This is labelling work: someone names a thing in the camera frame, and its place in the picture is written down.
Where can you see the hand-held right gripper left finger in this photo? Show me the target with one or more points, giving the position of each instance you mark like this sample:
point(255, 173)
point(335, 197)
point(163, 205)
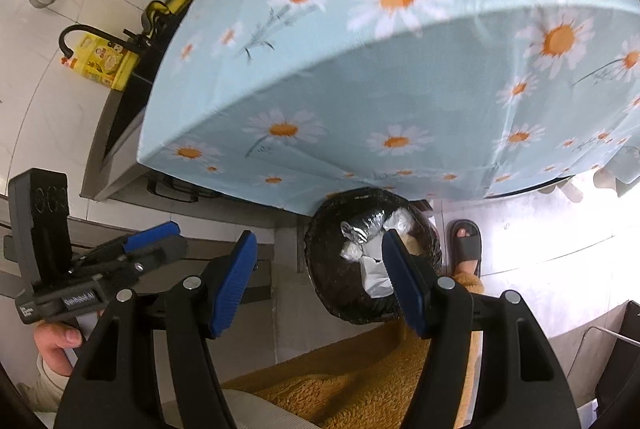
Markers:
point(230, 289)

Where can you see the black faucet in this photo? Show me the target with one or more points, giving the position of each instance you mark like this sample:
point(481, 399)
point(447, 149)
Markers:
point(75, 34)

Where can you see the white tissue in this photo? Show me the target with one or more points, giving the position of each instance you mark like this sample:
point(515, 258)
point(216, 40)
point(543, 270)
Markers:
point(372, 276)

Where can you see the person's left forearm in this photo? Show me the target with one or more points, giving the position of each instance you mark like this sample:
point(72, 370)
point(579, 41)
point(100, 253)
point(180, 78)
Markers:
point(47, 386)

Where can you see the black sink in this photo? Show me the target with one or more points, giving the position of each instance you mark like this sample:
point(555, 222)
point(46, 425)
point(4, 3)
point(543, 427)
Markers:
point(132, 104)

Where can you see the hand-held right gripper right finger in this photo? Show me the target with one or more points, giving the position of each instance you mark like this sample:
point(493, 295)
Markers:
point(402, 284)

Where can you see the silver foil bag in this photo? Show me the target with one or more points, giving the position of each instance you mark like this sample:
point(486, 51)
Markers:
point(362, 228)

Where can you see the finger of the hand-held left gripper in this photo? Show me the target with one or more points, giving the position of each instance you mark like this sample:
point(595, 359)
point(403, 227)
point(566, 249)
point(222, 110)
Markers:
point(165, 251)
point(150, 236)

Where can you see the yellow black sponge cloth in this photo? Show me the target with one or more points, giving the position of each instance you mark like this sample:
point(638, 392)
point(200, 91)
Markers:
point(167, 4)

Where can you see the clear plastic bag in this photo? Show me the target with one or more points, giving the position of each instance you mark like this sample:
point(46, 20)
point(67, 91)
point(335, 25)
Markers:
point(399, 221)

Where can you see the yellow dish soap bottle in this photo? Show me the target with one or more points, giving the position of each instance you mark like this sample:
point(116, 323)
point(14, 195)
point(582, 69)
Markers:
point(102, 61)

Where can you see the bin with black liner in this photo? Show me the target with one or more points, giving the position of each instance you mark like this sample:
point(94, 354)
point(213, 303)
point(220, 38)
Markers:
point(330, 279)

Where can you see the person's left hand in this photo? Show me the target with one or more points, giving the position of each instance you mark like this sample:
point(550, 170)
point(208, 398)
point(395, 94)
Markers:
point(52, 341)

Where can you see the yellow fuzzy garment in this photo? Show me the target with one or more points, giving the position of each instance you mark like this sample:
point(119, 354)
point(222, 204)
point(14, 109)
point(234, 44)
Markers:
point(350, 374)

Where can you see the daisy print blue tablecloth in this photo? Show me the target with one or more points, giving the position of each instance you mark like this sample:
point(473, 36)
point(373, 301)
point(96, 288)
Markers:
point(375, 84)

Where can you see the dark slide sandal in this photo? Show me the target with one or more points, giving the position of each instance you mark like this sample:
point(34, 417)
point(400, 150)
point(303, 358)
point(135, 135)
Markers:
point(464, 249)

